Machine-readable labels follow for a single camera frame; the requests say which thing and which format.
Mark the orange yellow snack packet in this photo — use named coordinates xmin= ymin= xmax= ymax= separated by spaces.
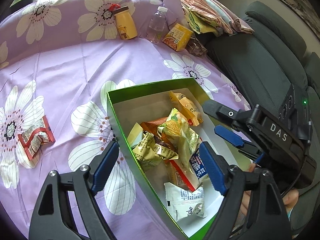
xmin=169 ymin=91 xmax=203 ymax=126

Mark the yellow green snack packet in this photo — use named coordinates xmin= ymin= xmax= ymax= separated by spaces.
xmin=157 ymin=108 xmax=199 ymax=167

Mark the red white snack packet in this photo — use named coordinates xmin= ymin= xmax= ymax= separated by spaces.
xmin=18 ymin=115 xmax=55 ymax=161

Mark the yellow snack packet pile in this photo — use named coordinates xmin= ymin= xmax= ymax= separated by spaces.
xmin=132 ymin=132 xmax=178 ymax=171

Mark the person right hand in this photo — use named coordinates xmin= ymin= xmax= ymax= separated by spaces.
xmin=233 ymin=164 xmax=298 ymax=239

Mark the white blue snack packet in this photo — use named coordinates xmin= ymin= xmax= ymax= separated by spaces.
xmin=189 ymin=149 xmax=207 ymax=180

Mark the green white cardboard box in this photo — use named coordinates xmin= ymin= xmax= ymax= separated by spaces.
xmin=101 ymin=78 xmax=249 ymax=239

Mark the white barcode snack packet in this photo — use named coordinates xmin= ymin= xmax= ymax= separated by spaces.
xmin=164 ymin=183 xmax=206 ymax=222

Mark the dark grey sofa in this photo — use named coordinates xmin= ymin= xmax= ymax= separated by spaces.
xmin=199 ymin=0 xmax=320 ymax=230

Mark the dark clear snack bag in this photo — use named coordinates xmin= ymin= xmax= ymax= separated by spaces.
xmin=185 ymin=37 xmax=207 ymax=57

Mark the yellow juice carton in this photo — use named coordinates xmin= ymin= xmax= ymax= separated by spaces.
xmin=162 ymin=23 xmax=193 ymax=51

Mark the folded patterned cloth stack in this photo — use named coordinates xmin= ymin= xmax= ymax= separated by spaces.
xmin=180 ymin=0 xmax=254 ymax=37

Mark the clear plastic water bottle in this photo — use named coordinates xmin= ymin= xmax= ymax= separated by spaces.
xmin=146 ymin=7 xmax=168 ymax=44

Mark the yellow bear bottle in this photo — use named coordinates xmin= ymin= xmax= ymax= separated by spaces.
xmin=109 ymin=4 xmax=138 ymax=40

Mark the purple floral bed sheet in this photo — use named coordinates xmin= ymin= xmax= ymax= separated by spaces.
xmin=1 ymin=0 xmax=250 ymax=236

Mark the framed wall picture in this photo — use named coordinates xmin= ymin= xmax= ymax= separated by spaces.
xmin=280 ymin=0 xmax=319 ymax=39

